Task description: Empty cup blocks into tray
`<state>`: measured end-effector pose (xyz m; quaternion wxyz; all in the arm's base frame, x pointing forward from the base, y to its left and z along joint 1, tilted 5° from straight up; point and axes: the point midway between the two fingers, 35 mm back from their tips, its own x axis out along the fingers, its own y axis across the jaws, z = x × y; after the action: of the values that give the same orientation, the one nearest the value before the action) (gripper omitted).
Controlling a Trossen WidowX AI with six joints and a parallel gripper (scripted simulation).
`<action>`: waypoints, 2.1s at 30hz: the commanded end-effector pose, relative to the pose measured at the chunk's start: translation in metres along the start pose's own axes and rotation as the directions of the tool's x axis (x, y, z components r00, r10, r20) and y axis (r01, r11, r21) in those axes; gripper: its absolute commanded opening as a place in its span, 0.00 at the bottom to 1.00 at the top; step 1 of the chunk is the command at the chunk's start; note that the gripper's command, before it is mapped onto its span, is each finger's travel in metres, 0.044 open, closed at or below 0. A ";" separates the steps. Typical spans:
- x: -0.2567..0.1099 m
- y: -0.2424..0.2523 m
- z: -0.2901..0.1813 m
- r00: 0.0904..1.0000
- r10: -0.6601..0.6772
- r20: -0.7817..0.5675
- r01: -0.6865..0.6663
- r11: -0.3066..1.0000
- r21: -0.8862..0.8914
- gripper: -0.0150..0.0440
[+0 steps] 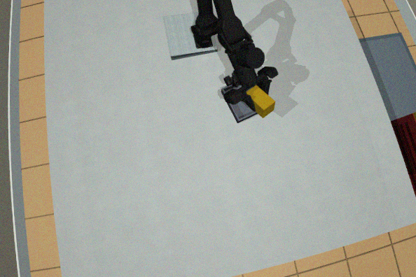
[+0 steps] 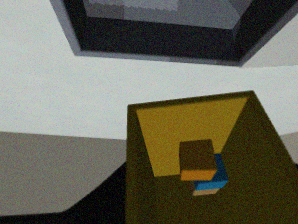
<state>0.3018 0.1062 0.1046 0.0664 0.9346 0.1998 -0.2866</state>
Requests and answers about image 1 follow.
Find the olive square cup with yellow rim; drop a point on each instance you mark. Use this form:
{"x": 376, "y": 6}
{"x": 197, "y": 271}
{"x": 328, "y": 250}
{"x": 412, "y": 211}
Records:
{"x": 263, "y": 103}

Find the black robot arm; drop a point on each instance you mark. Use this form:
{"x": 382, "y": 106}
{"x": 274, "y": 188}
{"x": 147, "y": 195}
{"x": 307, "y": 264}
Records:
{"x": 231, "y": 35}

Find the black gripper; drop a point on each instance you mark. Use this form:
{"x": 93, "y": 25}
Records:
{"x": 248, "y": 79}

